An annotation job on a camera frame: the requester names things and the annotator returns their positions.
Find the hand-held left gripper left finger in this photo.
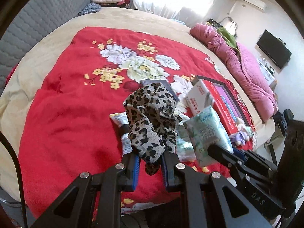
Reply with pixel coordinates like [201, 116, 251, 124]
[31, 152, 140, 228]

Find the pink picture book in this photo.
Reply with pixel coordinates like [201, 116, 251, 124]
[195, 75, 256, 133]

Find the red cardboard box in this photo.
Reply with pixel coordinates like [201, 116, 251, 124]
[185, 79, 240, 136]

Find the black metal bar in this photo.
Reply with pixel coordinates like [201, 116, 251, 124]
[267, 139, 278, 167]

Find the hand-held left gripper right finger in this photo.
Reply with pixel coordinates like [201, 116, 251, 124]
[160, 151, 273, 228]

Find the white curved metal frame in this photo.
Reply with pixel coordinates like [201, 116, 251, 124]
[223, 17, 238, 37]

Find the grey quilted headboard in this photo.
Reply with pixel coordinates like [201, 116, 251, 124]
[0, 0, 95, 95]

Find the black cable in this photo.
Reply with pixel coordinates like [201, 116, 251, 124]
[0, 132, 28, 228]

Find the black wall television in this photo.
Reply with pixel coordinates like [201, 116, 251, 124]
[256, 30, 292, 70]

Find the dark cardboard box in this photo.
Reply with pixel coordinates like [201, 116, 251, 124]
[140, 79, 180, 102]

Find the leopard print scrunchie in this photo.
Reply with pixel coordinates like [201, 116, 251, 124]
[123, 82, 180, 176]

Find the mint green tissue pack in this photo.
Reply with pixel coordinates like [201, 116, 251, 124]
[176, 123, 197, 163]

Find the green cloth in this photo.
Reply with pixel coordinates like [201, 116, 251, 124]
[217, 27, 238, 53]

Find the pink quilt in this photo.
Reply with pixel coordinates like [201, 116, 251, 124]
[189, 24, 278, 121]

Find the white dresser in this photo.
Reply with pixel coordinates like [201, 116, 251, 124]
[258, 56, 278, 93]

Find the light blue tissue pack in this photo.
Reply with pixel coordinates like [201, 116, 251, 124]
[183, 106, 234, 168]

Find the dark bag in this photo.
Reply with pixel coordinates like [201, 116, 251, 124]
[273, 109, 295, 137]

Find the red cloth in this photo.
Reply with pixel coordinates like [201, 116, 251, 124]
[5, 63, 19, 83]

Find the red floral blanket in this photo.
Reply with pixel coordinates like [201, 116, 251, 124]
[18, 26, 258, 219]

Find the beige bed sheet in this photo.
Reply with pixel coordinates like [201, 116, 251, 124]
[0, 7, 277, 200]

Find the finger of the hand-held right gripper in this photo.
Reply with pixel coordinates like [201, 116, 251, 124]
[207, 144, 250, 178]
[232, 147, 278, 171]

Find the silver printed packet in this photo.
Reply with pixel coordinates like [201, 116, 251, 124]
[109, 112, 129, 127]

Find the dark yellow-edged book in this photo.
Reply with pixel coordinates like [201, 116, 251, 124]
[205, 18, 224, 28]

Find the dark blue patterned cloth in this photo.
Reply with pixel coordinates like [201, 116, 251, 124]
[78, 2, 102, 17]

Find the plush bear with purple dress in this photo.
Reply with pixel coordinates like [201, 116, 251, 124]
[229, 117, 254, 146]

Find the white air conditioner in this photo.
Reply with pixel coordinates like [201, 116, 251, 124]
[239, 0, 266, 11]

